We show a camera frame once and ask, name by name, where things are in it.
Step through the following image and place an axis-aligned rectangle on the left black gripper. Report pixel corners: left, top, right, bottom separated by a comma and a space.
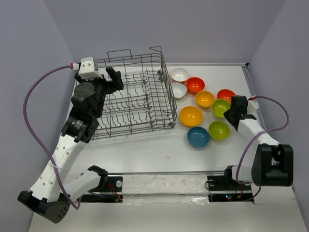
75, 68, 124, 118

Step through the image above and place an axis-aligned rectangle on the lime green bowl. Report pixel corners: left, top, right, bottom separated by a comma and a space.
209, 121, 230, 141
211, 99, 231, 118

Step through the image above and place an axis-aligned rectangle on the yellow bowl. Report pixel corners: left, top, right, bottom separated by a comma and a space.
195, 91, 215, 109
180, 106, 203, 127

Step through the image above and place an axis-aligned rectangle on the orange-red bowl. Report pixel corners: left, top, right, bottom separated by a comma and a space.
217, 89, 236, 102
186, 77, 205, 94

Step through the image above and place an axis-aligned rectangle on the round white bowl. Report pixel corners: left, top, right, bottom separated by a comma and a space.
170, 68, 189, 83

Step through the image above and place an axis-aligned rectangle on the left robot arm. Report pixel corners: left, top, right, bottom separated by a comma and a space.
17, 66, 124, 224

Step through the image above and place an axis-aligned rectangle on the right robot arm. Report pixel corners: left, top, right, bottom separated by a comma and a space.
222, 95, 294, 189

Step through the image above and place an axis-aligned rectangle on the blue bowl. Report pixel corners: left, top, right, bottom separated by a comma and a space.
187, 127, 210, 148

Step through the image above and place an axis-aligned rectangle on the square white bowl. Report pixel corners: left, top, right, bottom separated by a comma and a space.
171, 82, 187, 100

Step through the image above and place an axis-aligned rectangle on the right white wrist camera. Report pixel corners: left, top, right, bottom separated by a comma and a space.
247, 96, 260, 114

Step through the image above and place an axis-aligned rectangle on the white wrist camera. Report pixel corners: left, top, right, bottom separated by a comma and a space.
247, 96, 260, 114
78, 57, 101, 80

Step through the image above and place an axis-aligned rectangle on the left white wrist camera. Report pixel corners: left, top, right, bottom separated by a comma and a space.
78, 57, 101, 80

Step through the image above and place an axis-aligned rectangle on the grey wire dish rack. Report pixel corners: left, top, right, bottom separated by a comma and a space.
93, 46, 177, 139

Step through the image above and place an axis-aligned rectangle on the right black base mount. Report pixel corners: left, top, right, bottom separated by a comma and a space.
205, 175, 253, 203

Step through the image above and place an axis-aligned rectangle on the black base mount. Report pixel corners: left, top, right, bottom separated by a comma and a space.
81, 175, 123, 203
205, 175, 253, 203

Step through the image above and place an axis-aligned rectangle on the metal rail at front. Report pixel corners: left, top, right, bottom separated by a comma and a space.
109, 171, 224, 175

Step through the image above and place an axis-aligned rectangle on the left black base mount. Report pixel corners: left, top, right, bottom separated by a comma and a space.
81, 175, 123, 203

